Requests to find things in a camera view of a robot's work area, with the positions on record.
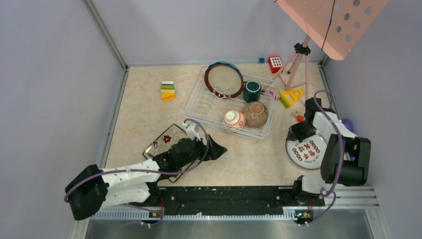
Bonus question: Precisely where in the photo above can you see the green toy brick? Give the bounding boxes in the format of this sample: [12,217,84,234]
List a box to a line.
[280,95,291,109]

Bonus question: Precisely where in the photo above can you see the teal polka dot plate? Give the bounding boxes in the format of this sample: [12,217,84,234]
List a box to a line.
[207,61,241,75]

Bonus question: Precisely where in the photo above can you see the red white toy block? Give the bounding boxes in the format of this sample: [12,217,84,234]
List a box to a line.
[268,56,283,74]

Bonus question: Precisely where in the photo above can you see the pink tripod stand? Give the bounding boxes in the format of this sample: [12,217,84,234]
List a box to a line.
[273,35,311,99]

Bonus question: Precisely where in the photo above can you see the yellow toy frame brick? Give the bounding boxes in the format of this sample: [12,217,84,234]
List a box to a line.
[279,89,304,107]

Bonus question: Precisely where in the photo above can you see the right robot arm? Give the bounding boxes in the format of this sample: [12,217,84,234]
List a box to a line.
[285,98,371,205]

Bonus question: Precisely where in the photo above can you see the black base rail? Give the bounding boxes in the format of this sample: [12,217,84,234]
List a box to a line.
[140,186,299,216]

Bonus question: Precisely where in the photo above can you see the red rimmed beige plate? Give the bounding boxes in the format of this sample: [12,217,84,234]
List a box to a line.
[204,65,244,98]

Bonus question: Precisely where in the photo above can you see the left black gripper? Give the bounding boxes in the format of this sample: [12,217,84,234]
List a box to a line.
[178,134,227,169]

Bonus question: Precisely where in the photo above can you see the white round patterned plate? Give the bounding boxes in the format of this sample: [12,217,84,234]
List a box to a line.
[285,130,327,170]

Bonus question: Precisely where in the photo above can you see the white wire dish rack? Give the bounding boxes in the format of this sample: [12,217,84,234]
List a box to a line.
[182,66,281,142]

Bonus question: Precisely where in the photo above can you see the orange white patterned bowl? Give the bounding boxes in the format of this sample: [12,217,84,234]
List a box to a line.
[222,110,246,130]

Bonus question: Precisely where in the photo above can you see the brown speckled bowl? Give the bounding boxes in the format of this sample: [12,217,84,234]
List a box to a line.
[243,101,269,128]

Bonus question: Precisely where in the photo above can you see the pink toy brick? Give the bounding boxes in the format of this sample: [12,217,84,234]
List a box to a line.
[270,89,280,101]

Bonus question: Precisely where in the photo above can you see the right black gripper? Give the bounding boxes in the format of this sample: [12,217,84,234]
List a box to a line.
[286,120,317,143]

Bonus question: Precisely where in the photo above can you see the stacked colourful toy bricks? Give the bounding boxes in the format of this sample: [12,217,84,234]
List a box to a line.
[160,81,176,102]

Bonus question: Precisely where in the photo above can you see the purple handled tool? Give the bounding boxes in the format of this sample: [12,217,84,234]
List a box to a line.
[342,119,355,161]

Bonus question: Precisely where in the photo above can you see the pink perforated board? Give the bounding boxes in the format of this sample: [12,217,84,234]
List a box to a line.
[274,0,389,61]

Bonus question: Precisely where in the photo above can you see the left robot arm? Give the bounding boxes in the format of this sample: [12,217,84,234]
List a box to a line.
[64,134,227,221]

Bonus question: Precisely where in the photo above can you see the wooden cube with cross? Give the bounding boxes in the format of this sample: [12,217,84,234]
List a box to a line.
[291,110,301,119]

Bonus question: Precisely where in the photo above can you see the dark green mug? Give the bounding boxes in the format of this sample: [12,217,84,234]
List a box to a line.
[243,80,262,103]

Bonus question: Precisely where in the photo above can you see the orange wooden cube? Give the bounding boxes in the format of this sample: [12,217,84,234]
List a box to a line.
[296,115,305,122]

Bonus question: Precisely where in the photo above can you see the square floral glass plate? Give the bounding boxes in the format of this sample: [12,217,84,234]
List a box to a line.
[142,124,201,183]

